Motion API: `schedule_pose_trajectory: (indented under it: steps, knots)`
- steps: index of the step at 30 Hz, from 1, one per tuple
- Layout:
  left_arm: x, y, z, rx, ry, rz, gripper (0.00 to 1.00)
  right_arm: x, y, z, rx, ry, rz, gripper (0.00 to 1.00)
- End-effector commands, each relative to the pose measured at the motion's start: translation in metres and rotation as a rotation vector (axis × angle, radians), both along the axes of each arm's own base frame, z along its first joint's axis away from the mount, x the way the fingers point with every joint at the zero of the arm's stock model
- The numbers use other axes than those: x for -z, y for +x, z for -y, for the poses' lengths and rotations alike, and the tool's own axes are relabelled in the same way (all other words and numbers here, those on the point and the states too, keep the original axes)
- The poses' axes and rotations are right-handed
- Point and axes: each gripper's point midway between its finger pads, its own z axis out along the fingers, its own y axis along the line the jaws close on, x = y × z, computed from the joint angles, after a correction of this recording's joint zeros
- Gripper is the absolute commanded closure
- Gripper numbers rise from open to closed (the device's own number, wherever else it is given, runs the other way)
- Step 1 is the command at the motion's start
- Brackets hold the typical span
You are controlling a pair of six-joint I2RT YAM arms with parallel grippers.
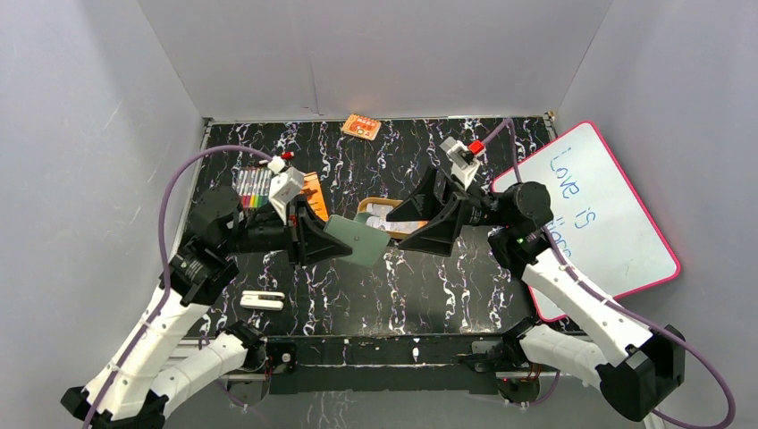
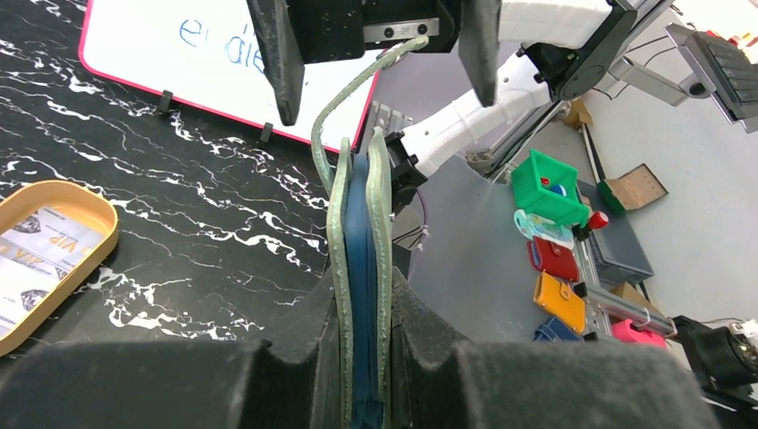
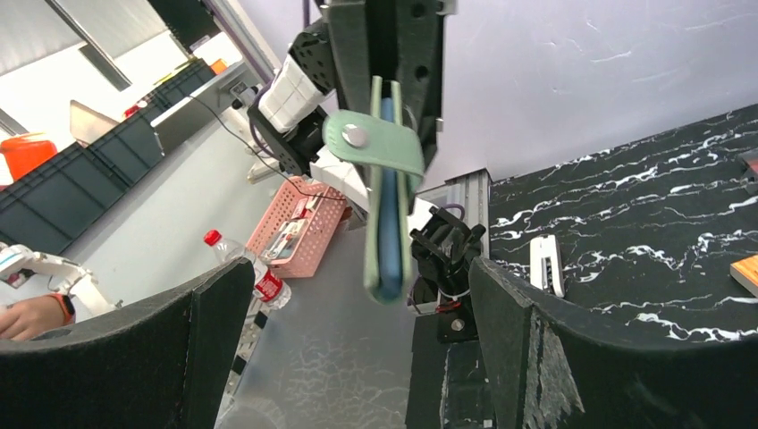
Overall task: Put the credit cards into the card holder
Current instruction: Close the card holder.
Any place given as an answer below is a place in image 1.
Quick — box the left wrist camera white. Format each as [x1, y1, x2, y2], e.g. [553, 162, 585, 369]
[267, 156, 306, 224]

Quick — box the silver vip card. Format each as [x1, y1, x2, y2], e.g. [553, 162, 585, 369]
[365, 203, 392, 231]
[387, 221, 427, 235]

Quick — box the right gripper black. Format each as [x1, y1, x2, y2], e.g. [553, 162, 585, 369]
[385, 164, 511, 257]

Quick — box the green card holder wallet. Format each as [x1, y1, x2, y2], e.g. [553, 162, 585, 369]
[324, 215, 391, 268]

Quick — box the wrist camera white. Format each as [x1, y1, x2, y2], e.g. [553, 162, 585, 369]
[439, 137, 485, 190]
[267, 156, 306, 224]

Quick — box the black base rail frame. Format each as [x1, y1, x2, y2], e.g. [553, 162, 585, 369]
[127, 334, 650, 404]

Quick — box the small orange card box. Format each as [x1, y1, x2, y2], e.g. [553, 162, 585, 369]
[341, 114, 382, 141]

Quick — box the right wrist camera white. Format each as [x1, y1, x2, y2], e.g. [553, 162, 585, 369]
[439, 137, 485, 190]

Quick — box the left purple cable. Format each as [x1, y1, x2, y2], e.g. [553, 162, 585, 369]
[80, 145, 276, 429]

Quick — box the orange paperback book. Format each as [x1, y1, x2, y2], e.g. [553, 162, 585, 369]
[300, 172, 329, 222]

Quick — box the red capped marker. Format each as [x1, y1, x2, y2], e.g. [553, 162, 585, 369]
[258, 151, 295, 166]

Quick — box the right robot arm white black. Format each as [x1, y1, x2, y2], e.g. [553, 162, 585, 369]
[386, 167, 685, 422]

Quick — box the white stapler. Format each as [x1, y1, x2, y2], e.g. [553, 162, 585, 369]
[240, 290, 285, 311]

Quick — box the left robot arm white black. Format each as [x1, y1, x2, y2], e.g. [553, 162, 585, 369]
[61, 186, 352, 428]

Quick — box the tan oval tray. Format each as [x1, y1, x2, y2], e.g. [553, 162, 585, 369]
[354, 197, 427, 240]

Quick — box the pack of coloured markers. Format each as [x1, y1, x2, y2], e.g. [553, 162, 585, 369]
[234, 167, 274, 209]

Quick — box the pink framed whiteboard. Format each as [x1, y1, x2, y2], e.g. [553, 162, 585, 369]
[491, 122, 681, 299]

